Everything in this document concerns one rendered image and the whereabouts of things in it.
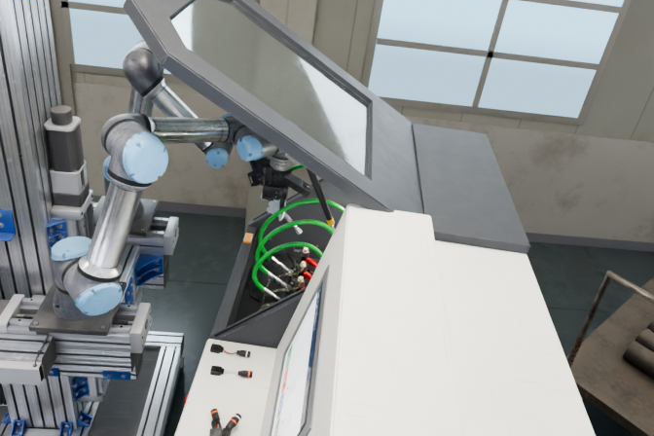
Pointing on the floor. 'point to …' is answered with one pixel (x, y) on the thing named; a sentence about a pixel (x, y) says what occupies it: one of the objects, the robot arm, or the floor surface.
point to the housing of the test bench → (492, 296)
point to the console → (380, 333)
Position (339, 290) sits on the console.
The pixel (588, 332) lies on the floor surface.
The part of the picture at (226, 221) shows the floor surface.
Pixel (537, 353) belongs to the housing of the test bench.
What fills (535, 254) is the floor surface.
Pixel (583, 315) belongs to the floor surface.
